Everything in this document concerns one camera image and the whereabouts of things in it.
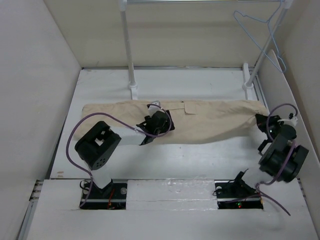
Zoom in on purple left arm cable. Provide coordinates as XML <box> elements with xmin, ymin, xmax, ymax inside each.
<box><xmin>65</xmin><ymin>103</ymin><xmax>173</xmax><ymax>208</ymax></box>

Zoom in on light blue wire hanger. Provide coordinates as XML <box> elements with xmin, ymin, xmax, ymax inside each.
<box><xmin>232</xmin><ymin>0</ymin><xmax>290</xmax><ymax>73</ymax></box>

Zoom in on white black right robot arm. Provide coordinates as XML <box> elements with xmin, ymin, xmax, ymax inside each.
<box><xmin>231</xmin><ymin>114</ymin><xmax>309</xmax><ymax>197</ymax></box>

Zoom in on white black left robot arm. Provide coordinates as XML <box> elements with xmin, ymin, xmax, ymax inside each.
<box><xmin>74</xmin><ymin>108</ymin><xmax>175</xmax><ymax>173</ymax></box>

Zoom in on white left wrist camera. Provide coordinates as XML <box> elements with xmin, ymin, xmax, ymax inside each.
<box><xmin>147</xmin><ymin>100</ymin><xmax>162</xmax><ymax>117</ymax></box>

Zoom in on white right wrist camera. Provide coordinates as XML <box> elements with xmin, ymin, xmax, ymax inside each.
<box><xmin>277</xmin><ymin>113</ymin><xmax>298</xmax><ymax>127</ymax></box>

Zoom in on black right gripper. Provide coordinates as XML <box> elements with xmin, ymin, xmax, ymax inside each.
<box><xmin>256</xmin><ymin>113</ymin><xmax>285</xmax><ymax>141</ymax></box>

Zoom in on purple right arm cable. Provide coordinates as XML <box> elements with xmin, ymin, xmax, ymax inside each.
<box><xmin>219</xmin><ymin>103</ymin><xmax>300</xmax><ymax>217</ymax></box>

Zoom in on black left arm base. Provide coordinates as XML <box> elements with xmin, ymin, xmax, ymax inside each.
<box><xmin>79</xmin><ymin>180</ymin><xmax>128</xmax><ymax>210</ymax></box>

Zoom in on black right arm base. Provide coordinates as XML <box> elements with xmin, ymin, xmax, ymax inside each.
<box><xmin>212</xmin><ymin>180</ymin><xmax>264</xmax><ymax>210</ymax></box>

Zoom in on beige trousers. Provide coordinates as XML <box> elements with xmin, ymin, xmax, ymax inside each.
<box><xmin>81</xmin><ymin>100</ymin><xmax>268</xmax><ymax>145</ymax></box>

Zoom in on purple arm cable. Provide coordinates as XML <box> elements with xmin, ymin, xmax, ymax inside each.
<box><xmin>219</xmin><ymin>103</ymin><xmax>300</xmax><ymax>217</ymax></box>
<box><xmin>65</xmin><ymin>103</ymin><xmax>173</xmax><ymax>208</ymax></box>

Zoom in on white clothes rack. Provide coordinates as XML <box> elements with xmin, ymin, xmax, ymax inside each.
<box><xmin>118</xmin><ymin>0</ymin><xmax>293</xmax><ymax>100</ymax></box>

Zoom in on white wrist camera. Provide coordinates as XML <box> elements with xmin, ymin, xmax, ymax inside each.
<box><xmin>277</xmin><ymin>113</ymin><xmax>298</xmax><ymax>127</ymax></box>
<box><xmin>147</xmin><ymin>100</ymin><xmax>162</xmax><ymax>117</ymax></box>

